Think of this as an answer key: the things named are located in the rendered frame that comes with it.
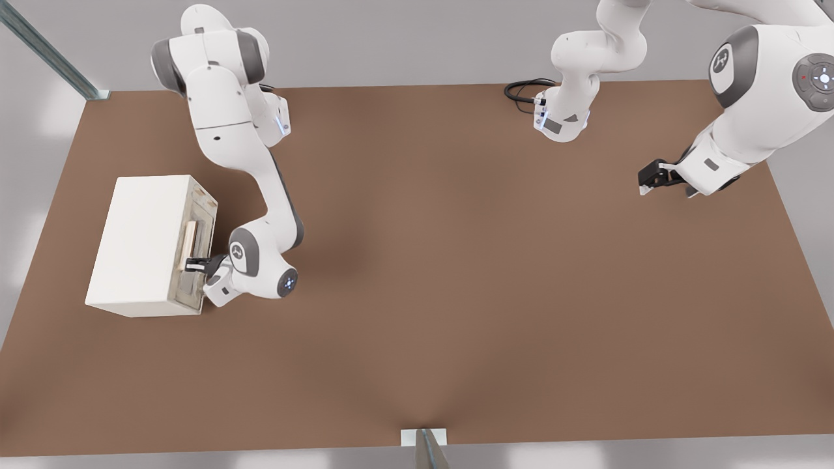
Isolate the silver frame post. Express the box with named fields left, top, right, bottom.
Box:
left=0, top=0, right=111, bottom=101
left=399, top=428, right=450, bottom=469

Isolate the white oven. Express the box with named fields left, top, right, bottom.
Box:
left=85, top=175, right=218, bottom=318

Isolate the pale oven door handle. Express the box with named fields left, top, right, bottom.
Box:
left=177, top=220, right=200, bottom=272

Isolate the oven door with glass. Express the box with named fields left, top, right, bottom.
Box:
left=170, top=177, right=218, bottom=315

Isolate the black cable loop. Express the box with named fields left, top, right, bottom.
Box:
left=504, top=78, right=558, bottom=116

